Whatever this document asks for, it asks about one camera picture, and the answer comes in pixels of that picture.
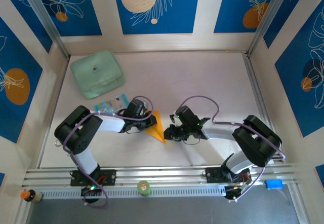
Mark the aluminium rail frame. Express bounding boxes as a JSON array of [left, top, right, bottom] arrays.
[[22, 164, 302, 188]]

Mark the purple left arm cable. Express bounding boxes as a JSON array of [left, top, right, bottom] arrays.
[[62, 96, 153, 208]]

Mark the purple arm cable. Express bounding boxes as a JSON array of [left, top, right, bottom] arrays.
[[180, 96, 287, 202], [62, 96, 153, 208]]

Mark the blue box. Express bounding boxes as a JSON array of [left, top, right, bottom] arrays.
[[264, 179, 284, 190]]

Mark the orange paper sheet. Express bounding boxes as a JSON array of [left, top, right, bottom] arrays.
[[144, 110, 167, 143]]

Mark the green tape roll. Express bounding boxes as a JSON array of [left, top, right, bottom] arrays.
[[137, 180, 152, 197]]

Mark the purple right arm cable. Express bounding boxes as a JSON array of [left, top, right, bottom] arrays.
[[180, 96, 287, 202]]

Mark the brown bottle orange cap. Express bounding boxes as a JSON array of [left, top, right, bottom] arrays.
[[20, 189, 43, 204]]

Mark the light blue packet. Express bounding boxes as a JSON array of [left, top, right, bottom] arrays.
[[94, 94, 130, 113]]

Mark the mint green zip case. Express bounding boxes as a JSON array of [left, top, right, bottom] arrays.
[[70, 50, 127, 100]]

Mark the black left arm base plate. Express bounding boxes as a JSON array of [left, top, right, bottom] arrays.
[[70, 169, 117, 186]]

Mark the grey slotted cable duct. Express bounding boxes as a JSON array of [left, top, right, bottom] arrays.
[[40, 184, 228, 199]]

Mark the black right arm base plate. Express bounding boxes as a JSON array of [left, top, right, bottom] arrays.
[[202, 167, 253, 184]]

